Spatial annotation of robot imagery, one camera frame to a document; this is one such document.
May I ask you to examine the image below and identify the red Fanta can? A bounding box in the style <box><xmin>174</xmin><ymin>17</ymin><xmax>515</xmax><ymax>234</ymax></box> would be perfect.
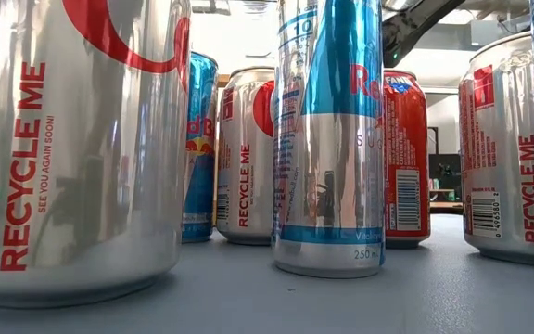
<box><xmin>381</xmin><ymin>68</ymin><xmax>432</xmax><ymax>250</ymax></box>

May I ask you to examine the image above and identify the blue silver Red Bull can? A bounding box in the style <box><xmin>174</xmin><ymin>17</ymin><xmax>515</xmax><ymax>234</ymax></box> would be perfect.
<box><xmin>182</xmin><ymin>50</ymin><xmax>220</xmax><ymax>244</ymax></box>

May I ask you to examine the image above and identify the black monitor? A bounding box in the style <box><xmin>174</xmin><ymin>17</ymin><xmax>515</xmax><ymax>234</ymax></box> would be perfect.
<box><xmin>428</xmin><ymin>152</ymin><xmax>463</xmax><ymax>203</ymax></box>

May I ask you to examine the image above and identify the blue-grey table mat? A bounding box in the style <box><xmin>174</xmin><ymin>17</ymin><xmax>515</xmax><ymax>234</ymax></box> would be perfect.
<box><xmin>0</xmin><ymin>212</ymin><xmax>534</xmax><ymax>334</ymax></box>

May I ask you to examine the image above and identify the silver Diet Coke can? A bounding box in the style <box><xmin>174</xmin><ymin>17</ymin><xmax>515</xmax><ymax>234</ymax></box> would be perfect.
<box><xmin>215</xmin><ymin>66</ymin><xmax>277</xmax><ymax>246</ymax></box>
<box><xmin>458</xmin><ymin>31</ymin><xmax>534</xmax><ymax>267</ymax></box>
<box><xmin>0</xmin><ymin>0</ymin><xmax>193</xmax><ymax>310</ymax></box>

